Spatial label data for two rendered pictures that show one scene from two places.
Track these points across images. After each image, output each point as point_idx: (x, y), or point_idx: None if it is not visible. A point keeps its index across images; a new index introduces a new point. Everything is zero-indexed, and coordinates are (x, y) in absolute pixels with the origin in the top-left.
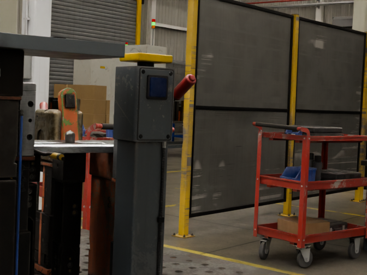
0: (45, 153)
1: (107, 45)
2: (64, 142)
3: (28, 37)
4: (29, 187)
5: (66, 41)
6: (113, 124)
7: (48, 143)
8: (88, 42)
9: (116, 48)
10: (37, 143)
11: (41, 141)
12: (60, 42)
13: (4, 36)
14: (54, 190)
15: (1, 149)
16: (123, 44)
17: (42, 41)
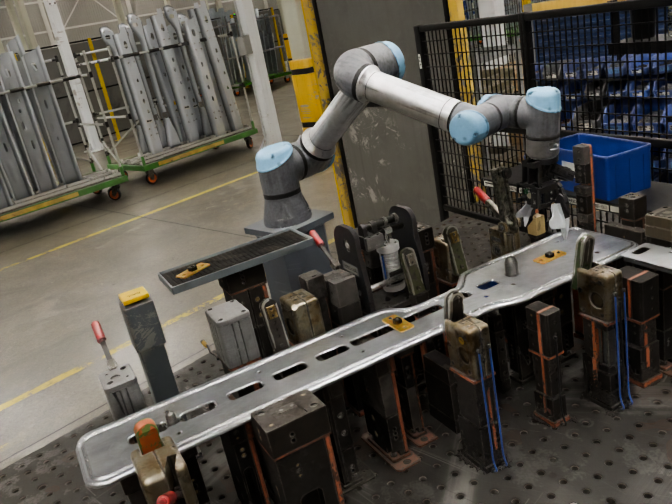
0: (210, 349)
1: (168, 270)
2: (176, 425)
3: (211, 255)
4: None
5: (191, 262)
6: (163, 333)
7: (196, 404)
8: (179, 266)
9: (163, 273)
10: (206, 399)
11: (199, 419)
12: (195, 262)
13: (223, 252)
14: (197, 462)
15: None
16: (158, 272)
17: (204, 259)
